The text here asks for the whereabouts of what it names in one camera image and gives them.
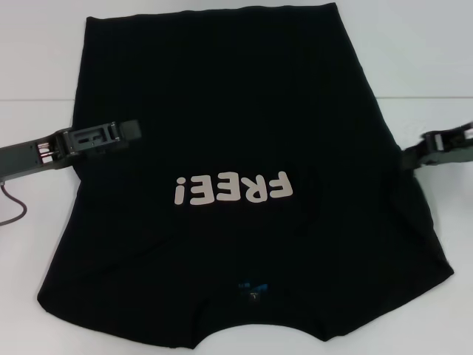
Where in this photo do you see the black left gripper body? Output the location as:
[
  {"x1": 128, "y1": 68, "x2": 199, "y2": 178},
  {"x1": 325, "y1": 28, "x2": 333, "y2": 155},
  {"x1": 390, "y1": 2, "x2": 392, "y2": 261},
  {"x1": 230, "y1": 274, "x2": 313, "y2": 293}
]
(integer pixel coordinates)
[{"x1": 0, "y1": 126, "x2": 77, "y2": 183}]

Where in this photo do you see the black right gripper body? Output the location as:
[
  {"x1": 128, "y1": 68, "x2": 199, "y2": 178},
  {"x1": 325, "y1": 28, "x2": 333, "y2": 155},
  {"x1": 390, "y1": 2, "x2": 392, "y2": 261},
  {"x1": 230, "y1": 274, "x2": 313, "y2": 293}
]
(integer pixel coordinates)
[{"x1": 424, "y1": 121, "x2": 473, "y2": 168}]

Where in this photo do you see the black FREE print t-shirt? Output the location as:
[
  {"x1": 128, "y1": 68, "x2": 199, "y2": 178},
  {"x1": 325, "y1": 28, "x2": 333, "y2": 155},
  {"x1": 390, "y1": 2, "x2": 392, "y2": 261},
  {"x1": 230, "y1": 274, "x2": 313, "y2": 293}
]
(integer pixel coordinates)
[{"x1": 35, "y1": 2, "x2": 456, "y2": 331}]

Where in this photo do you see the thin dark cable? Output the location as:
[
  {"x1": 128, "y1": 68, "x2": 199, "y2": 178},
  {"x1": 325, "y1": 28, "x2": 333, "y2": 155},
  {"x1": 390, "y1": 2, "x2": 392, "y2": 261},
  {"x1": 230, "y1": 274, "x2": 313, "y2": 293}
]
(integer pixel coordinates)
[{"x1": 0, "y1": 180, "x2": 28, "y2": 227}]

